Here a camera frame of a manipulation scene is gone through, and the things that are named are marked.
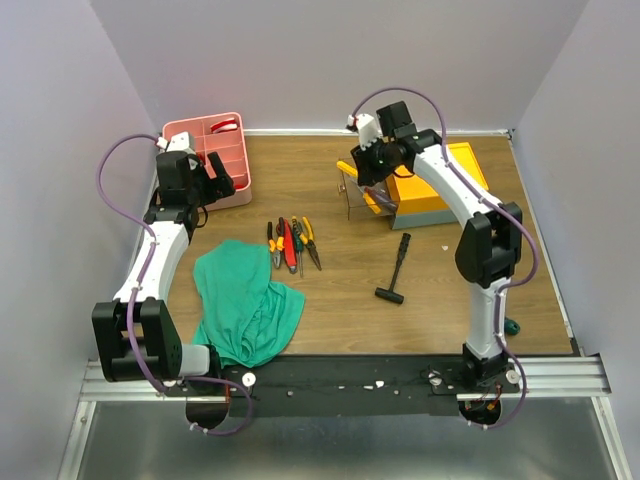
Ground red utility knife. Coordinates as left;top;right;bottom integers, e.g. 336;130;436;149
281;217;298;274

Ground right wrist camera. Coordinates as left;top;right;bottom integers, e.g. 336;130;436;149
346;114;380;150

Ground yellow handled screwdriver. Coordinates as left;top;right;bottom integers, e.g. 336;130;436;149
336;160;358;178

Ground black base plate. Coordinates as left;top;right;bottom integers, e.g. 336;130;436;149
179;354;519;428

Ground aluminium mounting rail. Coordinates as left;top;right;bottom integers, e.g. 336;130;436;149
79;355;612;402

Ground transparent drawer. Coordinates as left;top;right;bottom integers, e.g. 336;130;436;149
337;168;397;220

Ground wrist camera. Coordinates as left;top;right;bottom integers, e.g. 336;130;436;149
346;114;380;150
156;131;196;155

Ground red white tape roll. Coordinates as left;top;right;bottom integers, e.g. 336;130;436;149
209;118;239;134

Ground black yellow combination pliers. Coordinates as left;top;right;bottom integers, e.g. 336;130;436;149
267;217;284;269

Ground orange handled screwdriver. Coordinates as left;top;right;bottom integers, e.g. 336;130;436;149
363;193;381;215

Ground green cloth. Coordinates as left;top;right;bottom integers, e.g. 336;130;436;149
192;240;305;368

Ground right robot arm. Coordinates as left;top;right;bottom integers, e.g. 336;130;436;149
347;102;522;392

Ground yellow needle nose pliers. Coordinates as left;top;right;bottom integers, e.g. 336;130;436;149
301;216;322;271

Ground small green screwdriver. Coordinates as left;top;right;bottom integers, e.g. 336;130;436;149
503;318;521;336

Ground orange grey drawer box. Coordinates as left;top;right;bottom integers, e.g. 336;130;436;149
386;142;489;230

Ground black T-handle wrench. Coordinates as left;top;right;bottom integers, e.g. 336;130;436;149
374;233;411;305

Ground pink compartment tray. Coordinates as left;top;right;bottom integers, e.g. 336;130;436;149
162;112;252;211

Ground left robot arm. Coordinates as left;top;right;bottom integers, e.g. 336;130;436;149
92;151;235;395

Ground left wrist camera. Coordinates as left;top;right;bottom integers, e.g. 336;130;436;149
156;131;196;155

